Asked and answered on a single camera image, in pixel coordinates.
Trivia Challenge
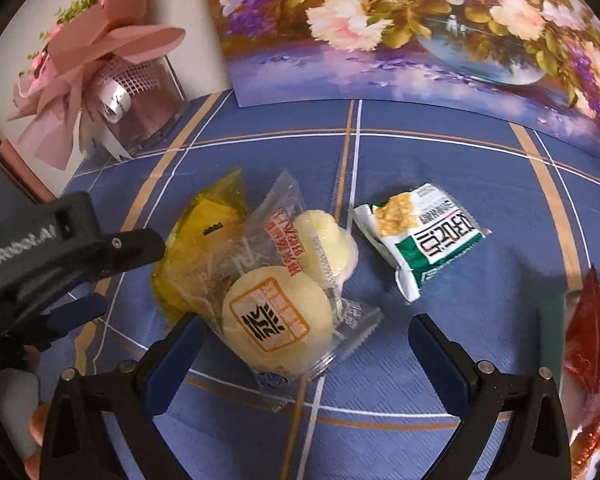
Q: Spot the clear pastry bun packet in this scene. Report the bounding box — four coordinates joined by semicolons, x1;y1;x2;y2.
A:
195;170;383;393

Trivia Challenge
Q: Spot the yellow snack packet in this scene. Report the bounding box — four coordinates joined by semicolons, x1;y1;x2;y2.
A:
151;167;248;323

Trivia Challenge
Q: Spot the large red snack bag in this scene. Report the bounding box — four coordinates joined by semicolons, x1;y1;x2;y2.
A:
570;390;600;476

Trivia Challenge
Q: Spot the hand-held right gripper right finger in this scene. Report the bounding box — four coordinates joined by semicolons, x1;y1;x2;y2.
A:
409;313;573;480

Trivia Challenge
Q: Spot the red pointed snack packet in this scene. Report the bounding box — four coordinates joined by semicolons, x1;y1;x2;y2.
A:
562;267;600;393

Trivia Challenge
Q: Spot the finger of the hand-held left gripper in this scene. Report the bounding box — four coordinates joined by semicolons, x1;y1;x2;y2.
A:
35;227;167;313
35;294;108;348

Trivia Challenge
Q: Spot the pink wrapped flower bouquet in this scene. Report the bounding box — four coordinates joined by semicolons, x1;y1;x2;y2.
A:
5;0;188;171

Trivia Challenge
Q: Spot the floral painting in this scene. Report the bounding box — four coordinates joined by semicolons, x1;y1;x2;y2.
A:
197;0;600;158

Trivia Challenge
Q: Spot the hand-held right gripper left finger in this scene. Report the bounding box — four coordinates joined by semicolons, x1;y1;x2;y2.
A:
44;311;208;480

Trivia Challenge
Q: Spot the person's left hand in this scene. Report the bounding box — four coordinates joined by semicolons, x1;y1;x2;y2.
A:
20;344;53;478

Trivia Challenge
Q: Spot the green and white snack packet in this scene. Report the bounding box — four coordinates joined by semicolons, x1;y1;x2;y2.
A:
350;183;492;303

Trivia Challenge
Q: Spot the blue checked tablecloth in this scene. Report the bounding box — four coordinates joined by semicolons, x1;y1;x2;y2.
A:
0;87;600;480

